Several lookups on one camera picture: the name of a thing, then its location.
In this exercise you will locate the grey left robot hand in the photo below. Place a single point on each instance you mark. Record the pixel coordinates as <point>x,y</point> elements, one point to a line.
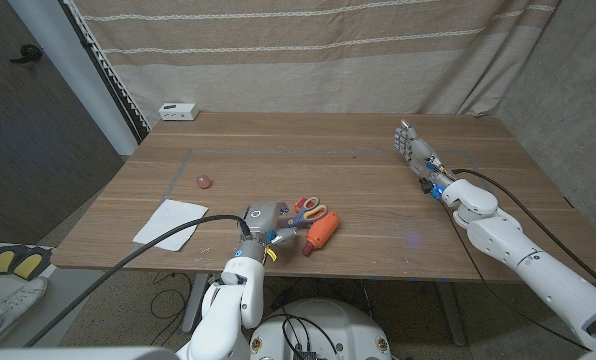
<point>263,217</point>

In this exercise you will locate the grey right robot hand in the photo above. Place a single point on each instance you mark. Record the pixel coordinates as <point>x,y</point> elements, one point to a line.
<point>418,152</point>

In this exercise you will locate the orange grey scissors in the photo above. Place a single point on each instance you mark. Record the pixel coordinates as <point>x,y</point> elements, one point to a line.
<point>300,220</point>

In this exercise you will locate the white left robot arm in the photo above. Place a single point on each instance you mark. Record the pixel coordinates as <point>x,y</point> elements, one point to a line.
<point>238,300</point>

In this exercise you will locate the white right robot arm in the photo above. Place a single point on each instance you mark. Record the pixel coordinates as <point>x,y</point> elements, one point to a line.
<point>528,260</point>

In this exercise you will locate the orange toy drill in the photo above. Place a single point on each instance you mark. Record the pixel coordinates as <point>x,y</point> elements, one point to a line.
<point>323,232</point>

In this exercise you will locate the pink ball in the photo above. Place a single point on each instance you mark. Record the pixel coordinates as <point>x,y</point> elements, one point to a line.
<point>204,182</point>

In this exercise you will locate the white tissue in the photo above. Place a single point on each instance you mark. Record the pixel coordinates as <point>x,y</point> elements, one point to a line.
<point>170,212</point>

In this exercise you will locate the grey metal table leg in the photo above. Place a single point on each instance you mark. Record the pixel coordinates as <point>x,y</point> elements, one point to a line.
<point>450,310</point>
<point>195,300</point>

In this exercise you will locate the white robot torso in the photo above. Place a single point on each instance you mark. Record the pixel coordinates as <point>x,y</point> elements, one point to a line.
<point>323,325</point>

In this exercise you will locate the white power strip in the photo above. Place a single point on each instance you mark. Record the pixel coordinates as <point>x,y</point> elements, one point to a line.
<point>178,111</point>

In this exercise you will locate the beige striped backdrop curtain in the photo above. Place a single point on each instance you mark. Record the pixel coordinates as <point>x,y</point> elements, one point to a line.
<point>278,75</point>

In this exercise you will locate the black white triangle-pattern trim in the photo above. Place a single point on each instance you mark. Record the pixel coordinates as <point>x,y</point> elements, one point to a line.
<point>107,75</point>

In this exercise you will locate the white robot chest rim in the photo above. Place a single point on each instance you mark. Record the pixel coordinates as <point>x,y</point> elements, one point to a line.
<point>78,354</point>

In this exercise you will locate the yellow black foot pedal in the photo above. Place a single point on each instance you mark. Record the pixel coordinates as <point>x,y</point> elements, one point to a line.
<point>0,261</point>
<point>30,265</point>

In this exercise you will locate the white shoe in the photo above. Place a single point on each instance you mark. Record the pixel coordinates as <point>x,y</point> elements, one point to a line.
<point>13,310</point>

